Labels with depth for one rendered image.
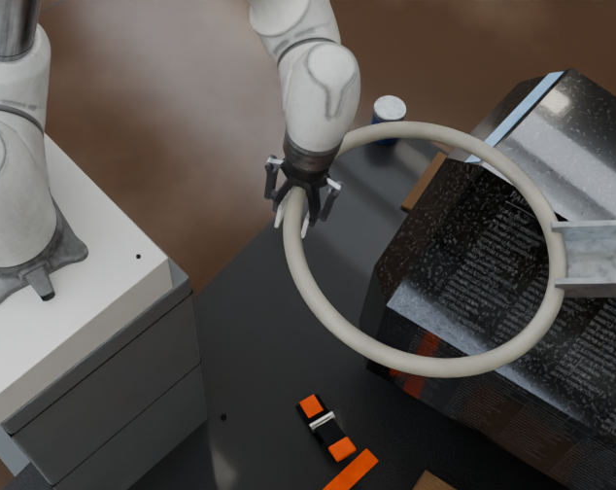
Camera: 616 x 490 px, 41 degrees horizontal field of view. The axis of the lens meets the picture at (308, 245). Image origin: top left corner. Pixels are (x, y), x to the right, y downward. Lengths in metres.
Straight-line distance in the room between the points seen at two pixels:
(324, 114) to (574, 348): 0.74
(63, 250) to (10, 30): 0.37
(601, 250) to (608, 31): 1.87
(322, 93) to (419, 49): 1.87
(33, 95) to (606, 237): 0.97
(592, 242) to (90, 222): 0.86
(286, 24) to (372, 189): 1.40
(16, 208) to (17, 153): 0.08
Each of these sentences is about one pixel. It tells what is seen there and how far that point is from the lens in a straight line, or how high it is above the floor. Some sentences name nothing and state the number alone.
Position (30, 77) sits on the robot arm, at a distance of 1.31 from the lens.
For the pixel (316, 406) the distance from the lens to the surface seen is 2.22.
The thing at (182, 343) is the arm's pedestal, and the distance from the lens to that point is 1.69.
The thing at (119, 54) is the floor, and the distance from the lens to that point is 2.93.
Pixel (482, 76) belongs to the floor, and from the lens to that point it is 2.97.
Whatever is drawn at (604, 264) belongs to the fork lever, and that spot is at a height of 0.93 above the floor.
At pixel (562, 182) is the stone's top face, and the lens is 1.65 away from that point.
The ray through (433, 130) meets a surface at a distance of 1.51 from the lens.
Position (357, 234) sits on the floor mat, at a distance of 2.47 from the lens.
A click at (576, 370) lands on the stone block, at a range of 1.66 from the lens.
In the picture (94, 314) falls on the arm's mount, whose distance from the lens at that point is 1.37.
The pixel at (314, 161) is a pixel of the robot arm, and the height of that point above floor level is 1.10.
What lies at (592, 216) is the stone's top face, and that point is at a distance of 1.63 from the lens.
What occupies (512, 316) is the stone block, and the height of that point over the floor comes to 0.70.
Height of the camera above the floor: 2.12
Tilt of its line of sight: 59 degrees down
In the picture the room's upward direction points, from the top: 7 degrees clockwise
